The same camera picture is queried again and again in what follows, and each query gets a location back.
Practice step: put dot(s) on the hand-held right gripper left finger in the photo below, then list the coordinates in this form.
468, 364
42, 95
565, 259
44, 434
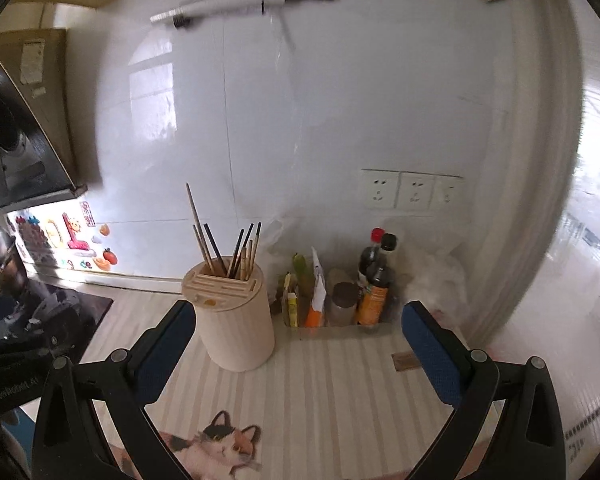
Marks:
165, 355

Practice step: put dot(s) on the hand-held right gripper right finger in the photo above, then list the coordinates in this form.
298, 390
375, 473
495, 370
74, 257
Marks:
430, 355

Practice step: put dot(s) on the cream round chopstick holder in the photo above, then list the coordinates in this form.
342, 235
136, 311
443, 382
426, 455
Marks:
235, 330

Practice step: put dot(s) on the dark wooden chopstick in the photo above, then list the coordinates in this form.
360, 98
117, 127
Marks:
247, 240
257, 240
212, 247
237, 250

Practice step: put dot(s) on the light bamboo chopstick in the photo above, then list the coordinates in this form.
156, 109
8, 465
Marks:
200, 242
251, 255
243, 260

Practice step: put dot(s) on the long thin bamboo chopstick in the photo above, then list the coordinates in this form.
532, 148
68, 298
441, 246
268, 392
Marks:
196, 215

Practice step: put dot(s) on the small brown card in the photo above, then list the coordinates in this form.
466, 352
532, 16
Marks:
404, 361

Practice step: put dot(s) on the black capped orange label bottle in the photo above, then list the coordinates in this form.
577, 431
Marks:
377, 295

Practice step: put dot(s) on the black glass gas stove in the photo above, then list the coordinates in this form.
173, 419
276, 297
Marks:
87, 310

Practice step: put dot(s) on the clear plastic organiser tray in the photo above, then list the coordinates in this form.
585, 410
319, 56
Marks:
340, 329

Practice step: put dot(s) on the small brown lidded jar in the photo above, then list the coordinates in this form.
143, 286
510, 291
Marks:
343, 305

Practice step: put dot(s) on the cat printed striped table mat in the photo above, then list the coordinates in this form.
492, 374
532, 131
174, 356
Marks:
330, 385

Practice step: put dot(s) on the red capped dark sauce bottle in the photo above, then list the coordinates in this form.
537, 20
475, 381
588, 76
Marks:
372, 255

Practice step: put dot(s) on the yellow seasoning packet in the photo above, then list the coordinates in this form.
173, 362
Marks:
293, 310

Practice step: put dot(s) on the green seasoning packet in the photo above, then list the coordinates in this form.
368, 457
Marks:
302, 272

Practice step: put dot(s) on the thin clear plastic bag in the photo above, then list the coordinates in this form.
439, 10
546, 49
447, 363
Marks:
282, 245

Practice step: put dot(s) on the frosted glass sliding door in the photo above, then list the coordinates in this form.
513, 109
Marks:
595, 260

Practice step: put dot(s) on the black range hood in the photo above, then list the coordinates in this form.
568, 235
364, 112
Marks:
15, 150

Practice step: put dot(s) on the colourful wall stickers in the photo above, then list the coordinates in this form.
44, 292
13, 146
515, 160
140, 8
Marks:
70, 237

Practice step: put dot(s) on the white wall socket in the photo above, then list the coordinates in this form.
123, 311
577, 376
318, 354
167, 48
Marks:
447, 193
379, 190
415, 191

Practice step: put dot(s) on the white wall bar black ends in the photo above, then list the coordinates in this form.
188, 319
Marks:
230, 5

